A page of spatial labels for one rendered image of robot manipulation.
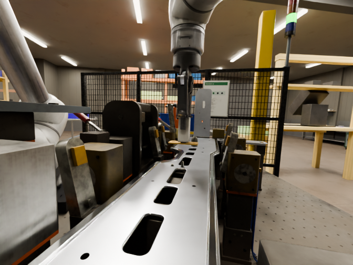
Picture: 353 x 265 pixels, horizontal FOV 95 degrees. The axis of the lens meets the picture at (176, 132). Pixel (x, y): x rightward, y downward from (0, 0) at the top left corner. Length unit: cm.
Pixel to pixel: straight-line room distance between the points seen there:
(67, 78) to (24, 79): 1074
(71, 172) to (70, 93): 1115
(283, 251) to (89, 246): 20
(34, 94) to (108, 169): 61
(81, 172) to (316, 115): 404
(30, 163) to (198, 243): 21
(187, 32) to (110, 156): 34
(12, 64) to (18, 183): 64
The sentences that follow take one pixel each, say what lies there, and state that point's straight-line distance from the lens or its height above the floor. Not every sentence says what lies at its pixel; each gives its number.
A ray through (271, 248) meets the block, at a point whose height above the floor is 103.
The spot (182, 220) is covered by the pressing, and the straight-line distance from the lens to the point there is 27.
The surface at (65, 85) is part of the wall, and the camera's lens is 1159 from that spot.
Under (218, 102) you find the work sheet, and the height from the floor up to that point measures 127.
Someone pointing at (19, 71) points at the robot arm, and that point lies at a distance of 85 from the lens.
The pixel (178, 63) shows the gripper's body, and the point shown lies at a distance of 45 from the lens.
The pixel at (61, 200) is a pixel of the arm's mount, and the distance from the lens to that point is 94.
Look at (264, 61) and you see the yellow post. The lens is 162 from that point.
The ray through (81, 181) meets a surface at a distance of 31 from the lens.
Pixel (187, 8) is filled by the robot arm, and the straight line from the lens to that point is 46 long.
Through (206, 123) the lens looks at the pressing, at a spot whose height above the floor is 109.
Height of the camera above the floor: 115
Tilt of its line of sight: 6 degrees down
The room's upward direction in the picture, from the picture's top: 2 degrees clockwise
